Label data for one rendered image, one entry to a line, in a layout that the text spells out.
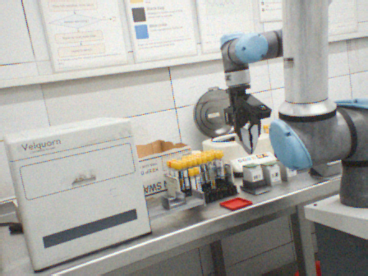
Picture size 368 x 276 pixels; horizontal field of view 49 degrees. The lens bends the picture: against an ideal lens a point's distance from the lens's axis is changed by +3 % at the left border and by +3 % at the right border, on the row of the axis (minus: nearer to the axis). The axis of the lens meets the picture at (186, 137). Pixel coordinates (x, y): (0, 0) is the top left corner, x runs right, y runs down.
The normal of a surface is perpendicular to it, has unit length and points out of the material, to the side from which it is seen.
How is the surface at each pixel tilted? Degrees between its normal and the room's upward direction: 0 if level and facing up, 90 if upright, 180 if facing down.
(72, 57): 92
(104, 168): 90
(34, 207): 90
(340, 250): 90
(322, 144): 101
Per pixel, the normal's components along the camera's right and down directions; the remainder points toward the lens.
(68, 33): 0.44, 0.11
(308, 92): -0.13, 0.34
